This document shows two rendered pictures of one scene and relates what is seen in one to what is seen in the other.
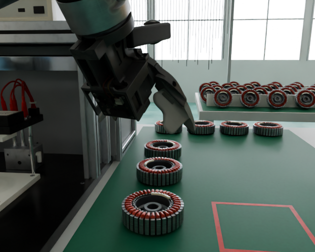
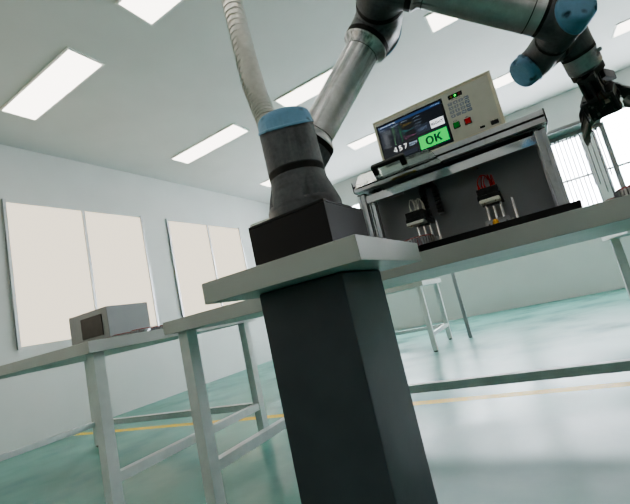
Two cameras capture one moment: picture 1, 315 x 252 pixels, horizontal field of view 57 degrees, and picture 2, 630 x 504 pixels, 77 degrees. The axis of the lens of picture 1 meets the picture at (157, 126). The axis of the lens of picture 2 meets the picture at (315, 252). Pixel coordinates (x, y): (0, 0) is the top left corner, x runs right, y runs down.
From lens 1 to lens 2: 0.95 m
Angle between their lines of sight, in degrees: 31
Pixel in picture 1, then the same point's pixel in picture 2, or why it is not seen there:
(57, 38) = (516, 129)
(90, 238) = not seen: hidden behind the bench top
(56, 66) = (519, 146)
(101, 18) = (593, 60)
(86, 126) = (553, 178)
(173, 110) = not seen: outside the picture
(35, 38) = (499, 135)
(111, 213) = not seen: hidden behind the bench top
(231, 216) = not seen: outside the picture
